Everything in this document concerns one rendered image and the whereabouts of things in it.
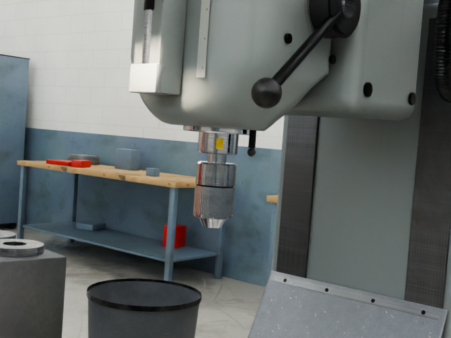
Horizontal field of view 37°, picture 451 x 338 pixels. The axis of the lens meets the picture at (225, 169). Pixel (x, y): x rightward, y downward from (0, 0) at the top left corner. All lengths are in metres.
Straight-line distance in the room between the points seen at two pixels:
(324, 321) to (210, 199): 0.42
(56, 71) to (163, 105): 7.34
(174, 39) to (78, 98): 7.03
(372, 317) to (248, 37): 0.56
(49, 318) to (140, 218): 5.86
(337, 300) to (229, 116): 0.50
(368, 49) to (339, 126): 0.31
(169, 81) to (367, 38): 0.26
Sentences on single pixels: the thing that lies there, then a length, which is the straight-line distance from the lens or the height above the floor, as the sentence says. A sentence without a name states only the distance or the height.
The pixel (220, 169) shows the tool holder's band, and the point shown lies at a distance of 0.78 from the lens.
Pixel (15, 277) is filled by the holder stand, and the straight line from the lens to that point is 1.06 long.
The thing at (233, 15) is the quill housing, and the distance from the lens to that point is 0.70.
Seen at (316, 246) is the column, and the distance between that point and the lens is 1.16.
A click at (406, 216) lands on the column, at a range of 1.09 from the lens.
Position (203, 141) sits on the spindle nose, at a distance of 0.79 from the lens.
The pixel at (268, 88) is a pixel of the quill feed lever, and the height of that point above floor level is 1.35.
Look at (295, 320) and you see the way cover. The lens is 1.16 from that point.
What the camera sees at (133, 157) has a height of 1.00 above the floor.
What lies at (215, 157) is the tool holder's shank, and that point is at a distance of 0.79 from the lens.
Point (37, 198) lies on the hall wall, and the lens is 8.26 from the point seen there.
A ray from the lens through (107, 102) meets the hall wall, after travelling 7.35.
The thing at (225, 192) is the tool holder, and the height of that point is 1.24.
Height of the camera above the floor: 1.30
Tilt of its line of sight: 3 degrees down
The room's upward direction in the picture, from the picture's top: 4 degrees clockwise
